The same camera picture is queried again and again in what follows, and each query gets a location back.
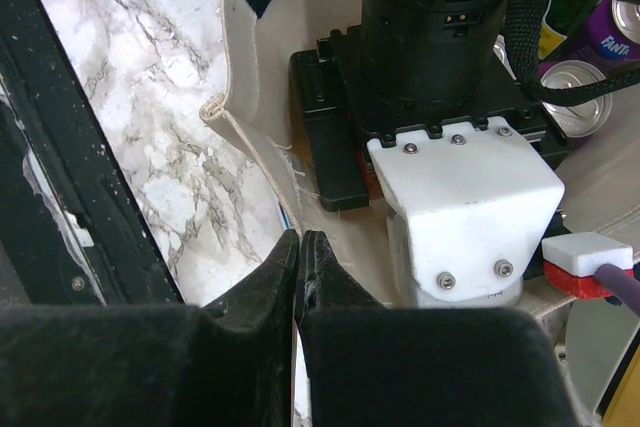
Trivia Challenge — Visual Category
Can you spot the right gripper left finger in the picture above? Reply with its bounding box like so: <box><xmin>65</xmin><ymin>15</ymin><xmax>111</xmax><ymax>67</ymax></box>
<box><xmin>1</xmin><ymin>230</ymin><xmax>299</xmax><ymax>426</ymax></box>

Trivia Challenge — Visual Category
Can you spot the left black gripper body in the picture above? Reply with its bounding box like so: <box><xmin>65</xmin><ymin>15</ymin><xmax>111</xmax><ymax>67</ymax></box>
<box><xmin>289</xmin><ymin>26</ymin><xmax>570</xmax><ymax>212</ymax></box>

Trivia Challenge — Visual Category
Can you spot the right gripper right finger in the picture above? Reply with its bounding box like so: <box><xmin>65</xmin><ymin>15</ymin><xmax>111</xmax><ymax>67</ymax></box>
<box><xmin>296</xmin><ymin>231</ymin><xmax>577</xmax><ymax>426</ymax></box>

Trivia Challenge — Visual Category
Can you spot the green glass bottle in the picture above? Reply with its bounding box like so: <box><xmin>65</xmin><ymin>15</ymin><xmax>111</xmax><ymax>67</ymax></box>
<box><xmin>538</xmin><ymin>0</ymin><xmax>601</xmax><ymax>61</ymax></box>

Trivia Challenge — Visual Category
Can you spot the beige canvas bag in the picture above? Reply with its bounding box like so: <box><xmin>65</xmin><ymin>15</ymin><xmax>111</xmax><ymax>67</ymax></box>
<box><xmin>200</xmin><ymin>0</ymin><xmax>639</xmax><ymax>328</ymax></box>

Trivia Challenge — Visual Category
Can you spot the red soda can front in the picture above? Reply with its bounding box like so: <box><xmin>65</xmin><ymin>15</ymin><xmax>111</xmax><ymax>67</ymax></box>
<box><xmin>357</xmin><ymin>149</ymin><xmax>383</xmax><ymax>200</ymax></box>

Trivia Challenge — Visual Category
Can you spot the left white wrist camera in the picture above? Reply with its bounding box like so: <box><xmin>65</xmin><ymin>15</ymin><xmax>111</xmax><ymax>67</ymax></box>
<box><xmin>367</xmin><ymin>117</ymin><xmax>565</xmax><ymax>308</ymax></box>

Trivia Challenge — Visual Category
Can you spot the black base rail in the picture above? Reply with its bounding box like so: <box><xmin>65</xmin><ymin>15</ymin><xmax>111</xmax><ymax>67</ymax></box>
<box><xmin>1</xmin><ymin>0</ymin><xmax>182</xmax><ymax>304</ymax></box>

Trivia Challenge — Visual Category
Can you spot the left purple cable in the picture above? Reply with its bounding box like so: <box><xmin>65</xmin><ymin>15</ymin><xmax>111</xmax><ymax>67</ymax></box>
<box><xmin>542</xmin><ymin>231</ymin><xmax>640</xmax><ymax>321</ymax></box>

